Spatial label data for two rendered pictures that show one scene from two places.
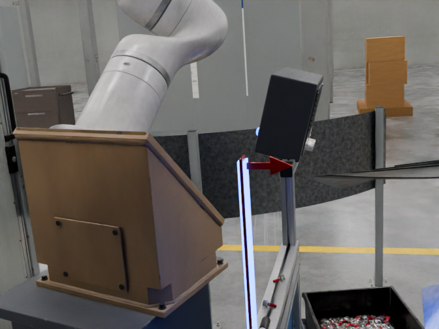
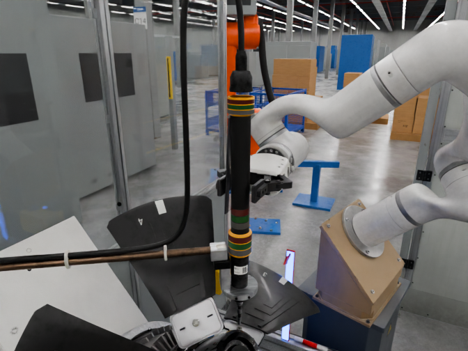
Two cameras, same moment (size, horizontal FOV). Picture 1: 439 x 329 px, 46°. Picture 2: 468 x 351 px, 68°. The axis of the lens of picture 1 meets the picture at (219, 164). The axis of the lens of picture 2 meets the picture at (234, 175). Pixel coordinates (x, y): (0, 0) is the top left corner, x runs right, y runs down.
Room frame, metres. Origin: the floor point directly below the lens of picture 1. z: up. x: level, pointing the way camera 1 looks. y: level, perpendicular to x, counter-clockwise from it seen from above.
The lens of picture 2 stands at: (0.65, -0.91, 1.73)
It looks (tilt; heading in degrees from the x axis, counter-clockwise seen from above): 20 degrees down; 102
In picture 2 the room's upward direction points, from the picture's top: straight up
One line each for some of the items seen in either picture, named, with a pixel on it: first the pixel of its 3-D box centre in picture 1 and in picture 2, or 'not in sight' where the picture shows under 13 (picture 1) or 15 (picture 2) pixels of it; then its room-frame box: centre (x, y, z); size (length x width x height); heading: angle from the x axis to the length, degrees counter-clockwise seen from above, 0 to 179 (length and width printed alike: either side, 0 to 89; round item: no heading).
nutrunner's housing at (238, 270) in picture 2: not in sight; (240, 191); (0.55, -0.37, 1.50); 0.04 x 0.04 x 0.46
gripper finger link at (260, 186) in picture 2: not in sight; (267, 189); (0.60, -0.36, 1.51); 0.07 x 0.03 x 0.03; 75
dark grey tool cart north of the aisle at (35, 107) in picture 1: (48, 120); not in sight; (7.08, 2.28, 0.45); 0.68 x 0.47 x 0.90; 80
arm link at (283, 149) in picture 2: not in sight; (274, 163); (0.60, -0.20, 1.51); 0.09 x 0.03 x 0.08; 165
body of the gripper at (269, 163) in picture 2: not in sight; (262, 170); (0.58, -0.26, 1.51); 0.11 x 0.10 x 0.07; 75
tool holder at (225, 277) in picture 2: not in sight; (234, 267); (0.54, -0.37, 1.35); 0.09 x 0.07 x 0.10; 20
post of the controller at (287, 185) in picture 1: (288, 203); not in sight; (1.16, -0.15, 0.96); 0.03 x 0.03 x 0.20; 75
